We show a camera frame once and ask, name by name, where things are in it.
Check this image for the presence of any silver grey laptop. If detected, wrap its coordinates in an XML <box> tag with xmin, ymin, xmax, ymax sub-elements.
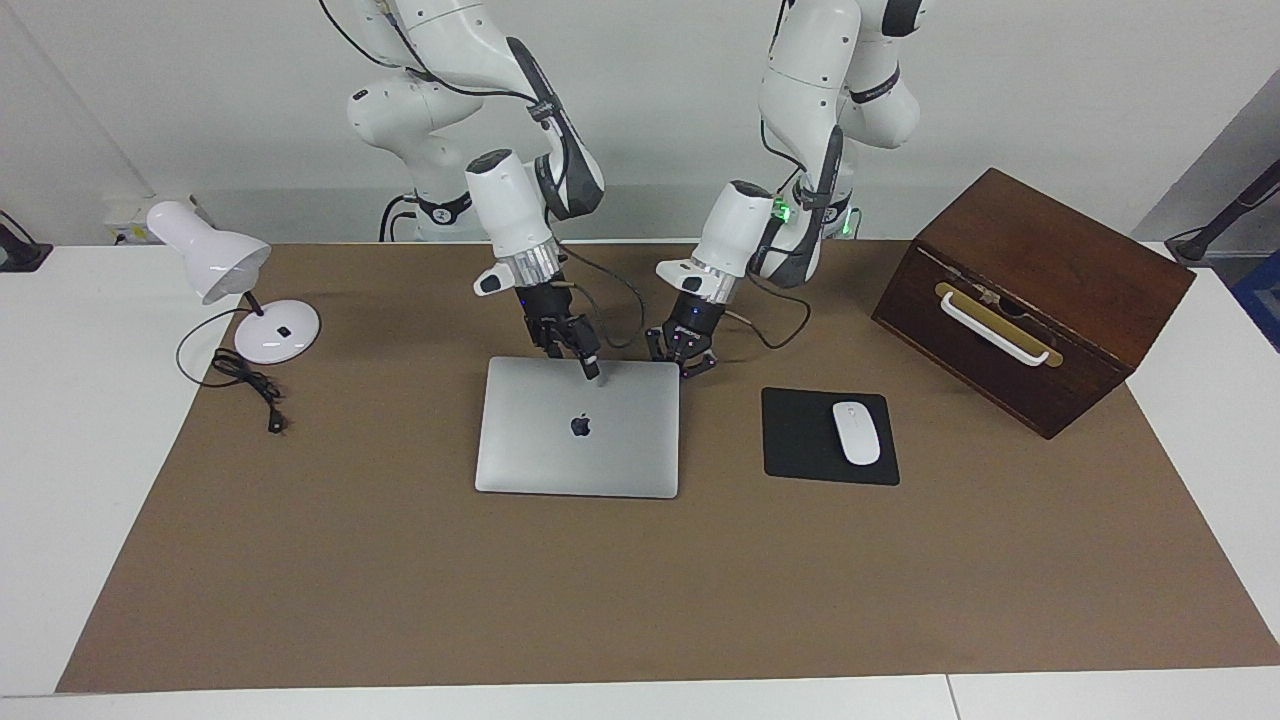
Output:
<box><xmin>474</xmin><ymin>357</ymin><xmax>682</xmax><ymax>500</ymax></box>

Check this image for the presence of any black mouse pad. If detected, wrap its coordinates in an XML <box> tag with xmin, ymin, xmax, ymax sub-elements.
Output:
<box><xmin>761</xmin><ymin>388</ymin><xmax>901</xmax><ymax>487</ymax></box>

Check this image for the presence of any white computer mouse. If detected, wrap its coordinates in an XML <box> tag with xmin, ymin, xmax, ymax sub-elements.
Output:
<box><xmin>832</xmin><ymin>401</ymin><xmax>882</xmax><ymax>467</ymax></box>

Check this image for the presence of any brown table mat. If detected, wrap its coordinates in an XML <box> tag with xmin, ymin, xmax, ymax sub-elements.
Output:
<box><xmin>55</xmin><ymin>240</ymin><xmax>1280</xmax><ymax>694</ymax></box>

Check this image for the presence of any white desk lamp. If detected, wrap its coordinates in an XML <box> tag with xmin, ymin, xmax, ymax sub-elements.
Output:
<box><xmin>146</xmin><ymin>200</ymin><xmax>322</xmax><ymax>366</ymax></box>

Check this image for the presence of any dark wooden box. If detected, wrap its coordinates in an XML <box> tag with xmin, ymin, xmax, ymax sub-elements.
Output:
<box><xmin>871</xmin><ymin>167</ymin><xmax>1197</xmax><ymax>441</ymax></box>

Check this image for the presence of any black stand base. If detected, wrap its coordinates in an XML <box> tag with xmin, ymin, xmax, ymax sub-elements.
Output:
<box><xmin>0</xmin><ymin>210</ymin><xmax>53</xmax><ymax>273</ymax></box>

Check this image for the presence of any black tripod leg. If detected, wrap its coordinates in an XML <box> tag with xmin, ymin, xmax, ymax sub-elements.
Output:
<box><xmin>1165</xmin><ymin>158</ymin><xmax>1280</xmax><ymax>266</ymax></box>

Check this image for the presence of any blue crate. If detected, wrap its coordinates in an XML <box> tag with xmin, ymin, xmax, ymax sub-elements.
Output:
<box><xmin>1232</xmin><ymin>250</ymin><xmax>1280</xmax><ymax>351</ymax></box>

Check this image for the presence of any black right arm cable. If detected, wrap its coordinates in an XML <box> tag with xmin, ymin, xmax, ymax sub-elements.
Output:
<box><xmin>555</xmin><ymin>245</ymin><xmax>651</xmax><ymax>351</ymax></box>

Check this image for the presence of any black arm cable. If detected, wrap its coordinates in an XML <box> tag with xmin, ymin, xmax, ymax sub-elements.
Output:
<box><xmin>555</xmin><ymin>245</ymin><xmax>651</xmax><ymax>351</ymax></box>
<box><xmin>725</xmin><ymin>270</ymin><xmax>811</xmax><ymax>351</ymax></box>

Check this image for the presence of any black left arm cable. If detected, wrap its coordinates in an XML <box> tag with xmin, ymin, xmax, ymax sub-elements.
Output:
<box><xmin>725</xmin><ymin>270</ymin><xmax>811</xmax><ymax>351</ymax></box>

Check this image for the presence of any white box handle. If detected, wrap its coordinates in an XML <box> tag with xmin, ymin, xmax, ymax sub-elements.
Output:
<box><xmin>940</xmin><ymin>291</ymin><xmax>1051</xmax><ymax>367</ymax></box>

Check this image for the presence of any black lamp power cord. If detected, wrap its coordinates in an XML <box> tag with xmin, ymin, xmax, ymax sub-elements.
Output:
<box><xmin>176</xmin><ymin>305</ymin><xmax>289</xmax><ymax>435</ymax></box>

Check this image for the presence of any brass handle plate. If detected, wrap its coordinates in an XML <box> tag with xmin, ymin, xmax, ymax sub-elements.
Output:
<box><xmin>934</xmin><ymin>282</ymin><xmax>1065</xmax><ymax>369</ymax></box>

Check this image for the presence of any white wall socket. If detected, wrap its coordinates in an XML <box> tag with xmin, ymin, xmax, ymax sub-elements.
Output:
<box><xmin>105</xmin><ymin>195</ymin><xmax>216</xmax><ymax>246</ymax></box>

